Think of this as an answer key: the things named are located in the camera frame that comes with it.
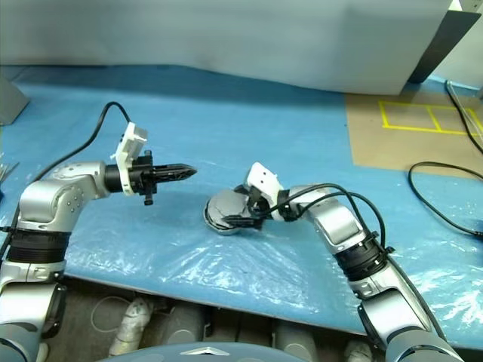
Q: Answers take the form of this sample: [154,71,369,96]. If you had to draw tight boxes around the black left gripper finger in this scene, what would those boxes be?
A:
[156,162,198,174]
[156,171,198,183]

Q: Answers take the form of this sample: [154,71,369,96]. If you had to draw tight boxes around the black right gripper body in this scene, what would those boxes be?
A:
[245,186,275,228]

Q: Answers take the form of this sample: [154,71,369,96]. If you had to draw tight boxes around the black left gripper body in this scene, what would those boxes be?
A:
[128,149,162,207]

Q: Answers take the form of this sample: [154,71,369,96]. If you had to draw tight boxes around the round grey metal object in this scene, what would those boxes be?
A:
[205,188,252,230]

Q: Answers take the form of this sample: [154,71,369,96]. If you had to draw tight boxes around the grey rounded shape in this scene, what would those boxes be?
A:
[274,323,316,352]
[150,304,208,345]

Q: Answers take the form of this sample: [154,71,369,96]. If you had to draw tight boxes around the brown cardboard sheet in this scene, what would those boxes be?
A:
[343,81,483,182]

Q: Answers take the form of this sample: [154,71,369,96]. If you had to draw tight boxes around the grey-blue robot torso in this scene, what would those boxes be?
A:
[96,341,389,362]

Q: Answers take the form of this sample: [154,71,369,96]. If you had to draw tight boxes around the silver metal parts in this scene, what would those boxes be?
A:
[0,161,20,183]

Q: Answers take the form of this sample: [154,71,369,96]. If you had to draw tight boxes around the white backdrop board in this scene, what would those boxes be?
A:
[0,0,454,95]

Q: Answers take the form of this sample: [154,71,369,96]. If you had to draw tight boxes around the grey metal block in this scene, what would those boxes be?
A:
[0,77,32,126]

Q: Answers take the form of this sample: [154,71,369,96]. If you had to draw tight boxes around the white wrapped rounded shape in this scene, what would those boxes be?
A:
[108,296,152,357]

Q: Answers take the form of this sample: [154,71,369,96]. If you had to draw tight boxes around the yellow tape grid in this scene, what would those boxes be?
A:
[378,100,483,136]

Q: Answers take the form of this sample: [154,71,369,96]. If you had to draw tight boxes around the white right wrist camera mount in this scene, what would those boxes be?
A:
[245,161,290,222]

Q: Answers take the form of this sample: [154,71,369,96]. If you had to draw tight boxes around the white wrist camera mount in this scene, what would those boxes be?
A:
[245,161,290,222]
[110,121,149,197]

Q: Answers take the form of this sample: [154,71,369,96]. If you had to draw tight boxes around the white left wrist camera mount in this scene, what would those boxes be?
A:
[110,121,149,197]

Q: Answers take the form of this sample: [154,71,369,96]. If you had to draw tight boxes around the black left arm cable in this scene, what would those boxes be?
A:
[32,101,131,182]

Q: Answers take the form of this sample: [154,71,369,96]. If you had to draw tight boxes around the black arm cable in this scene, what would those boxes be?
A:
[278,183,450,340]
[32,101,131,182]

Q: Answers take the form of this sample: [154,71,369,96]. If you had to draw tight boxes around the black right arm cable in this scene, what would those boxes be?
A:
[278,183,450,340]

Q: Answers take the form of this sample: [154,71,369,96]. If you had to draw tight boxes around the thick black looped cable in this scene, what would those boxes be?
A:
[408,161,483,238]

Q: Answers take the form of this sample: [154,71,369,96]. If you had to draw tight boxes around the thin black cable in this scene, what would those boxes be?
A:
[445,78,483,152]

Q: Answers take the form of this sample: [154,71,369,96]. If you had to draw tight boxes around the thin white cable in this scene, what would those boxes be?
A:
[451,88,483,137]

